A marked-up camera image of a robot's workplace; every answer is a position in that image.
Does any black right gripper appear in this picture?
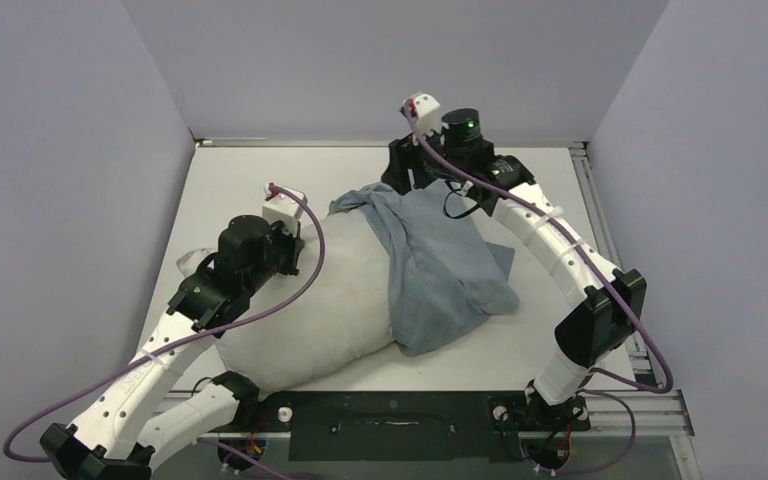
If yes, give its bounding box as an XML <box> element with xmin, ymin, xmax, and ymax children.
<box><xmin>385</xmin><ymin>119</ymin><xmax>466</xmax><ymax>194</ymax></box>

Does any white pillow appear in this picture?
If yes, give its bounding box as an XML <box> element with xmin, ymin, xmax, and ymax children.
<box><xmin>178</xmin><ymin>206</ymin><xmax>399</xmax><ymax>401</ymax></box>

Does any light blue pillowcase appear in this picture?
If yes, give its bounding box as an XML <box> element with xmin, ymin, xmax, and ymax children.
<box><xmin>329</xmin><ymin>180</ymin><xmax>520</xmax><ymax>357</ymax></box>

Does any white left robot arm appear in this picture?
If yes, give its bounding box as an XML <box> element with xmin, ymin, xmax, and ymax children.
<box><xmin>40</xmin><ymin>215</ymin><xmax>304</xmax><ymax>479</ymax></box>

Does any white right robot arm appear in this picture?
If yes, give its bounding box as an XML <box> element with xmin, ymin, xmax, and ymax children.
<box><xmin>382</xmin><ymin>97</ymin><xmax>646</xmax><ymax>428</ymax></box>

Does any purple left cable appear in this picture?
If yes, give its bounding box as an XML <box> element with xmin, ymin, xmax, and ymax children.
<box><xmin>2</xmin><ymin>184</ymin><xmax>328</xmax><ymax>480</ymax></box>

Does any purple cable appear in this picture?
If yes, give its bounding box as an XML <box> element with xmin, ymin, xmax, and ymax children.
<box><xmin>2</xmin><ymin>184</ymin><xmax>328</xmax><ymax>480</ymax></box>
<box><xmin>401</xmin><ymin>99</ymin><xmax>675</xmax><ymax>478</ymax></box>

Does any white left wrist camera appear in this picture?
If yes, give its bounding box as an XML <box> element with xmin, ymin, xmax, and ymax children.
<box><xmin>261</xmin><ymin>184</ymin><xmax>308</xmax><ymax>236</ymax></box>

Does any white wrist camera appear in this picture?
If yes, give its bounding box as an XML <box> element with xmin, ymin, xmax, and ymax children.
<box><xmin>261</xmin><ymin>184</ymin><xmax>308</xmax><ymax>236</ymax></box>
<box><xmin>401</xmin><ymin>92</ymin><xmax>442</xmax><ymax>136</ymax></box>

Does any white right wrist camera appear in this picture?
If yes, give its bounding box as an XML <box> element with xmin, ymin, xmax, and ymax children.
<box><xmin>401</xmin><ymin>92</ymin><xmax>442</xmax><ymax>136</ymax></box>

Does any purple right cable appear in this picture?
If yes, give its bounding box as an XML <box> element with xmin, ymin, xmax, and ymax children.
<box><xmin>401</xmin><ymin>99</ymin><xmax>675</xmax><ymax>478</ymax></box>

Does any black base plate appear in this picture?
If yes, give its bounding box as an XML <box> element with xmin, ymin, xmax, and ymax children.
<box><xmin>215</xmin><ymin>390</ymin><xmax>591</xmax><ymax>463</ymax></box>

